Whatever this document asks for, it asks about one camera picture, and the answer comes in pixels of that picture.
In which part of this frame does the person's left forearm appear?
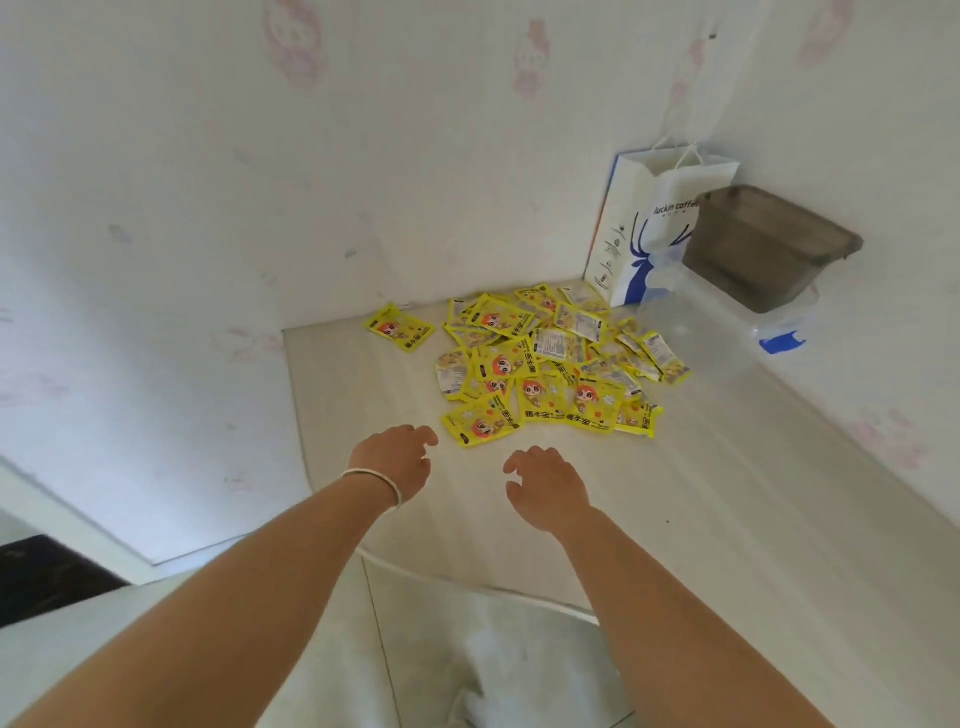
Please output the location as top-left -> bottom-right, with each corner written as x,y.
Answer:
11,472 -> 400,728

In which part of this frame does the white paper bag blue deer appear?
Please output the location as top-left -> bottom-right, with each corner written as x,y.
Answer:
583,138 -> 741,310

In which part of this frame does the silver bracelet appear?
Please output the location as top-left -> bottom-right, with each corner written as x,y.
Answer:
341,468 -> 405,512

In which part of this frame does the grey translucent plastic box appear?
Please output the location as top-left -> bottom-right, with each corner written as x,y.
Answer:
680,185 -> 866,316

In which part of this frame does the person's left hand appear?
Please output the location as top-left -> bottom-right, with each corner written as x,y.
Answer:
347,425 -> 440,508

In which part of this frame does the person's right forearm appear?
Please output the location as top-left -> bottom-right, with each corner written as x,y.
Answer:
553,506 -> 830,728

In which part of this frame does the clear plastic storage box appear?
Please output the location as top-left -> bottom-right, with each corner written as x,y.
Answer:
637,262 -> 821,378

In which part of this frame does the light wooden table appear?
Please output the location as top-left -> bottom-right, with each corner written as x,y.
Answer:
281,281 -> 960,728

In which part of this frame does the person's right hand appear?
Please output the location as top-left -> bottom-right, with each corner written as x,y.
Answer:
502,446 -> 594,535

